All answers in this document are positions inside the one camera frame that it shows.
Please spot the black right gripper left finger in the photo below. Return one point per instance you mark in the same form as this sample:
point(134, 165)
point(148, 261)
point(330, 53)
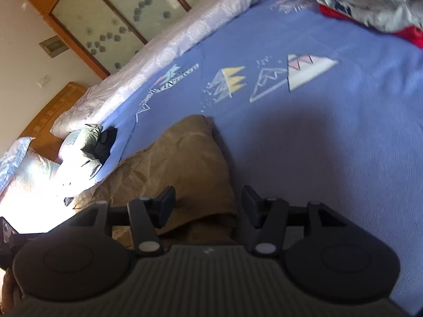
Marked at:
point(146, 215)

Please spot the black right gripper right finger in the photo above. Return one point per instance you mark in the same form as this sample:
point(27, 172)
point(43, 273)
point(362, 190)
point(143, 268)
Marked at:
point(269, 217)

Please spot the brown linen pants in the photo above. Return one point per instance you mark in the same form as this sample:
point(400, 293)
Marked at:
point(187, 158)

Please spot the floral pillow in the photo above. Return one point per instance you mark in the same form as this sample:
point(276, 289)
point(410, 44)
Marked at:
point(25, 174)

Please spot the black folded garment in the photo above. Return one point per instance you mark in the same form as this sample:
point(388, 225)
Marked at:
point(105, 142)

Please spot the light green folded garment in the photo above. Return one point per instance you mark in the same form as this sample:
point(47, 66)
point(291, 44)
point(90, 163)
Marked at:
point(77, 154)

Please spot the wooden headboard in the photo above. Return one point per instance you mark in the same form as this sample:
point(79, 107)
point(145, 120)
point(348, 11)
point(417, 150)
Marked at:
point(44, 142)

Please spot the white pink quilt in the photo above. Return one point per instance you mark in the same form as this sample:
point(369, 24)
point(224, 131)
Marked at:
point(100, 101)

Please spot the blue patterned bed sheet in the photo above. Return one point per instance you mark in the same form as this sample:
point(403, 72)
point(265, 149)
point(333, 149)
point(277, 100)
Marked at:
point(306, 108)

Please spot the wooden frosted glass wardrobe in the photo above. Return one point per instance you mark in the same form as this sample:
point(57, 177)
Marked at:
point(107, 34)

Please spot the wall switch plate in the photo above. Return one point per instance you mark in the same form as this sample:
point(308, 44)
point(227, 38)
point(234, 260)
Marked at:
point(44, 81)

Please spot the wall electrical panel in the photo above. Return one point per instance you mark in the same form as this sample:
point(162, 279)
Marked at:
point(53, 46)

